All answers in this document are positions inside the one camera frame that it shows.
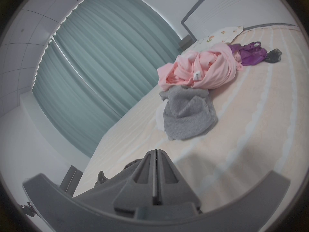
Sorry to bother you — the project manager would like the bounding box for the blue-green curtain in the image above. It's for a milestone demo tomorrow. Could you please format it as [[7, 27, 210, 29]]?
[[32, 39, 121, 159], [51, 0, 184, 119]]

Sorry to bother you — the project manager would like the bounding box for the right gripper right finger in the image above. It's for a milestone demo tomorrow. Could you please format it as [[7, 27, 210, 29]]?
[[156, 149, 202, 213]]

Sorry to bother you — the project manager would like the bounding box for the grey bedside table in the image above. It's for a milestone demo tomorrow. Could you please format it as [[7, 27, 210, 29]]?
[[179, 35, 194, 50]]

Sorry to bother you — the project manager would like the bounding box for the small black lace garment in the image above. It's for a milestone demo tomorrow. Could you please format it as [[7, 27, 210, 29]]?
[[263, 48, 282, 64]]

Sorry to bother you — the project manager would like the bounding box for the bed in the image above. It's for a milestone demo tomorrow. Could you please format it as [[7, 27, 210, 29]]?
[[72, 0, 308, 213]]

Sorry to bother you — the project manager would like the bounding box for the black T-shirt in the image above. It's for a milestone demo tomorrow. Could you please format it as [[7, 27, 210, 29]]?
[[72, 159, 145, 203]]

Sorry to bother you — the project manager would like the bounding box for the black chest of drawers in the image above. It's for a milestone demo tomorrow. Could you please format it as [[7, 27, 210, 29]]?
[[59, 165, 84, 198]]

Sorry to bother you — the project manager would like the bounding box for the purple garment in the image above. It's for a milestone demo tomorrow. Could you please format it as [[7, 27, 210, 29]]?
[[228, 42, 268, 66]]

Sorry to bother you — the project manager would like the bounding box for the grey garment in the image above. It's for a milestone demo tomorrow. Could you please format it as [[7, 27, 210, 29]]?
[[159, 86, 219, 141]]

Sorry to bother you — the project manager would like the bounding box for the pink garment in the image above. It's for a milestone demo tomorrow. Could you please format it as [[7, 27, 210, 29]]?
[[157, 43, 244, 92]]

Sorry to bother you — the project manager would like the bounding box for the white printed pillow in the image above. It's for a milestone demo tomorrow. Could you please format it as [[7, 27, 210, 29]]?
[[181, 26, 244, 55]]

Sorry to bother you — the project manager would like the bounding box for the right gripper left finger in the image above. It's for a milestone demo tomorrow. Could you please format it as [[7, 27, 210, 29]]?
[[113, 149, 157, 215]]

